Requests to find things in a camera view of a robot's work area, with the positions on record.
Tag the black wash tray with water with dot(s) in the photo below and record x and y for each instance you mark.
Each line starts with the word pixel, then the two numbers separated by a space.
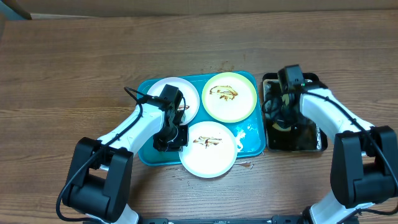
pixel 305 136

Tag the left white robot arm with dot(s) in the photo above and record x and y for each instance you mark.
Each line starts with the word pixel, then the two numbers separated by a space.
pixel 98 181

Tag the teal plastic serving tray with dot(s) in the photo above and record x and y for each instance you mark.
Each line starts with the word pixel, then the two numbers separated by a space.
pixel 250 132

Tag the yellow sponge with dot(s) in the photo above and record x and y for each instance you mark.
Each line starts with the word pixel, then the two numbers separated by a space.
pixel 279 128

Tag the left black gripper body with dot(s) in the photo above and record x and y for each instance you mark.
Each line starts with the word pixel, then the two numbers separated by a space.
pixel 171 139

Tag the white plate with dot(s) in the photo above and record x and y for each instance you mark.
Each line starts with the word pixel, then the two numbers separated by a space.
pixel 190 93
pixel 211 150

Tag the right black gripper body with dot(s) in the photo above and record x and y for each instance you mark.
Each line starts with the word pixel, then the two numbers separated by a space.
pixel 287 116

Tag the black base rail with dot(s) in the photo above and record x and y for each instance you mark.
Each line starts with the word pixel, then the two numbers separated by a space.
pixel 276 219

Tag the yellow-green plate with sauce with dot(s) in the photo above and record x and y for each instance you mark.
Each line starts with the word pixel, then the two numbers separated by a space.
pixel 229 97

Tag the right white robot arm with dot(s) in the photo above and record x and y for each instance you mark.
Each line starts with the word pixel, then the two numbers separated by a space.
pixel 364 163

